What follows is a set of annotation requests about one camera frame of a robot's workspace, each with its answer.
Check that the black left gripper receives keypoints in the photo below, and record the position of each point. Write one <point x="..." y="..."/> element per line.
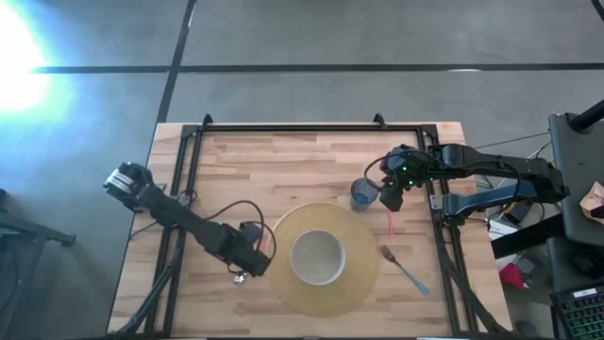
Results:
<point x="240" y="252"/>

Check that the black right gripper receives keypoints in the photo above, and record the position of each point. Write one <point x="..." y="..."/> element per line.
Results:
<point x="406" y="167"/>

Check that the pink drinking straw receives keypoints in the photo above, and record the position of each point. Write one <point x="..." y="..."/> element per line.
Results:
<point x="391" y="224"/>

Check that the white bowl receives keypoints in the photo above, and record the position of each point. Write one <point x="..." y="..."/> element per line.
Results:
<point x="317" y="257"/>

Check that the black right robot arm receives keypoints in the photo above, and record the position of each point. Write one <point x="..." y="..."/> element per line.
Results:
<point x="500" y="179"/>

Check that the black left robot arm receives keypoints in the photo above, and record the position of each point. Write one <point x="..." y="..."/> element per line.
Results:
<point x="165" y="208"/>

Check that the blue translucent plastic cup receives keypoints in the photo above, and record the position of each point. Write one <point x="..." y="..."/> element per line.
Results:
<point x="364" y="193"/>

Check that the round woven straw placemat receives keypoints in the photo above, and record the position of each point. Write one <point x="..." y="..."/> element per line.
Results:
<point x="283" y="278"/>

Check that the small black power box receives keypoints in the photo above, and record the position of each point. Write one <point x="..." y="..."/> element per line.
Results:
<point x="519" y="212"/>

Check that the red object on floor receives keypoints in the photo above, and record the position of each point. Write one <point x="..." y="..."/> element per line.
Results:
<point x="512" y="277"/>

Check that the grey side desk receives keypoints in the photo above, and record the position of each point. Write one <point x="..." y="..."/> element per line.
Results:
<point x="578" y="170"/>

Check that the black tube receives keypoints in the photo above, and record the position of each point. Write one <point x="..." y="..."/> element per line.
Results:
<point x="587" y="118"/>

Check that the brown paper bag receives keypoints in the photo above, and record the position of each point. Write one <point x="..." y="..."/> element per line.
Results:
<point x="593" y="202"/>

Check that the black floor stand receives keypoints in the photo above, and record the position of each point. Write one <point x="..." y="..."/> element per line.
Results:
<point x="23" y="231"/>

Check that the black crate with green lights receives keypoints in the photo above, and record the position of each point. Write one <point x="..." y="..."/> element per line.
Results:
<point x="580" y="314"/>

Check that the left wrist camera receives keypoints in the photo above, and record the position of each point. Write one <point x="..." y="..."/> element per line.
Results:
<point x="251" y="232"/>

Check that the black aluminium rig frame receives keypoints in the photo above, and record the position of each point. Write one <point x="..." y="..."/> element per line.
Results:
<point x="307" y="128"/>

